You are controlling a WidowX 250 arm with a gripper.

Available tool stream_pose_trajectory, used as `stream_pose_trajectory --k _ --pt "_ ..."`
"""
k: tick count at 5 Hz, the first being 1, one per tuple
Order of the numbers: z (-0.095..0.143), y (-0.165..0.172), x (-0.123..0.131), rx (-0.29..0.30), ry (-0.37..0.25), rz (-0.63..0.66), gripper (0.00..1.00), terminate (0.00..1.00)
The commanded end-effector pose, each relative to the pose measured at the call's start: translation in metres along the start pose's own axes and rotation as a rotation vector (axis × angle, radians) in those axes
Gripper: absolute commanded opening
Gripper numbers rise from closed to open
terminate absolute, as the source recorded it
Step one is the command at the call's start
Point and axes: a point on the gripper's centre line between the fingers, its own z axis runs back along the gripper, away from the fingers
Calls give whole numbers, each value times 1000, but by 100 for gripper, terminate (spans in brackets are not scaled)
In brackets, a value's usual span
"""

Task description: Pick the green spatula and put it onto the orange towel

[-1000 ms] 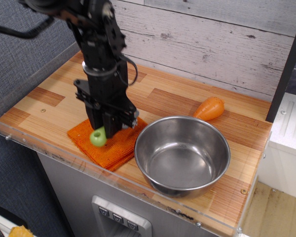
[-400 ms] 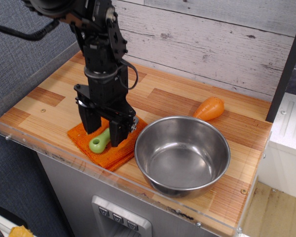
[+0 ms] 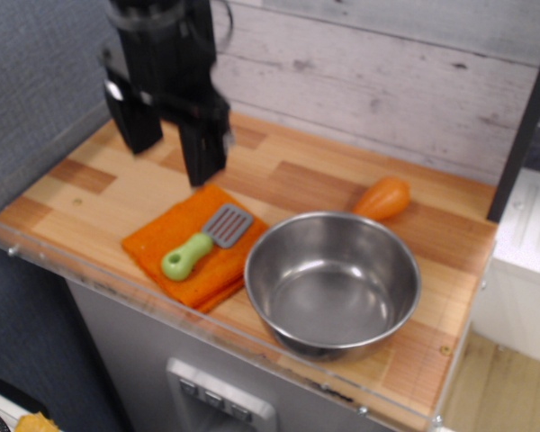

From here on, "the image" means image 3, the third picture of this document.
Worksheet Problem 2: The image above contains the grey toy fridge cabinet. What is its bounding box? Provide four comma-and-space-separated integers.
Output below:
68, 280, 434, 431

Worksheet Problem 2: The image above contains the stainless steel bowl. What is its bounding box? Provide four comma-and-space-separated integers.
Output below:
244, 211, 421, 361

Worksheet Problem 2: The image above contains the white toy sink counter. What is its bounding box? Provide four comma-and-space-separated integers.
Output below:
472, 168, 540, 361

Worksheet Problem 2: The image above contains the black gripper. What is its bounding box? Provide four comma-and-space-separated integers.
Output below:
102, 8, 234, 187

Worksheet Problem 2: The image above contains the silver dispenser button panel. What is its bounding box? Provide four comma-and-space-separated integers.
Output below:
166, 357, 278, 431

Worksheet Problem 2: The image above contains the green handled grey spatula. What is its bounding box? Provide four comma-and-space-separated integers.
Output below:
160, 203, 254, 282

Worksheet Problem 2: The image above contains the dark vertical post right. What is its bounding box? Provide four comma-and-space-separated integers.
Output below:
487, 68, 540, 222

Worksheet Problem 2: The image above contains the yellow object bottom left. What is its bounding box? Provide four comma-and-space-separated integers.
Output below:
13, 412, 60, 432

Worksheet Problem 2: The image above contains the orange toy carrot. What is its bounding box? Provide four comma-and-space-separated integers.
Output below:
352, 176, 410, 221

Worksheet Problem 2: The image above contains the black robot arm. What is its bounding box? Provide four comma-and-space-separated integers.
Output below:
101, 1, 232, 187

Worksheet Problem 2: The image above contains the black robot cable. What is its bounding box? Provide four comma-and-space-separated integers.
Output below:
213, 0, 234, 53

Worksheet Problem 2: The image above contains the orange folded towel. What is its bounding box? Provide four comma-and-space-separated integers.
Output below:
121, 184, 267, 313

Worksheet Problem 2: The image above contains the clear acrylic guard rail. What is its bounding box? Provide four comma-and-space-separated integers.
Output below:
0, 221, 443, 431

